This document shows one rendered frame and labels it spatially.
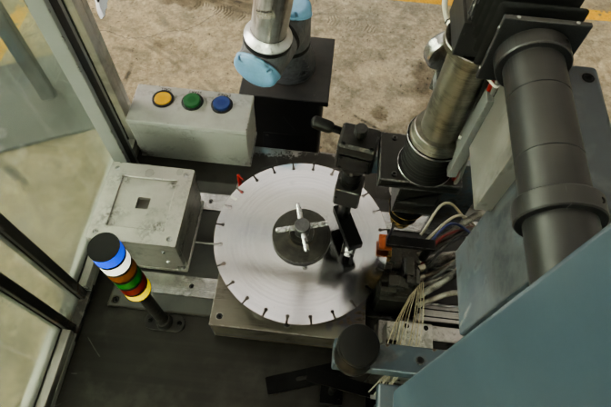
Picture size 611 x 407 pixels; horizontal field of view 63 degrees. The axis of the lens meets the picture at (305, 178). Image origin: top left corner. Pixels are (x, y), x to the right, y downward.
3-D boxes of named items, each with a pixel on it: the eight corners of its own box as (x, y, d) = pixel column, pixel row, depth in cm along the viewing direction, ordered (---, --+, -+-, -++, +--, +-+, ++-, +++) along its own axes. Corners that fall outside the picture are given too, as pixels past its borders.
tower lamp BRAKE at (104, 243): (89, 267, 72) (82, 260, 69) (99, 239, 74) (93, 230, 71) (120, 271, 72) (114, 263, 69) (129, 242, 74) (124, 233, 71)
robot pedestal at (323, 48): (248, 146, 219) (232, 11, 154) (339, 155, 218) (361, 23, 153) (232, 229, 199) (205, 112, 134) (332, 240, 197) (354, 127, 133)
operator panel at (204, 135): (141, 155, 127) (125, 119, 114) (153, 121, 132) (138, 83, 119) (250, 166, 126) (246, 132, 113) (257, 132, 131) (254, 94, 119)
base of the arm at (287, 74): (266, 44, 148) (265, 17, 139) (317, 48, 147) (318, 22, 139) (258, 82, 140) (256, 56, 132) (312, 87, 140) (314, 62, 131)
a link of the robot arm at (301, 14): (317, 32, 137) (320, -9, 125) (297, 64, 131) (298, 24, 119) (278, 18, 139) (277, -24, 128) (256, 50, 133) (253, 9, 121)
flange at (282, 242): (292, 275, 91) (292, 271, 88) (261, 228, 95) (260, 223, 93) (342, 245, 94) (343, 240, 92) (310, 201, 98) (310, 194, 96)
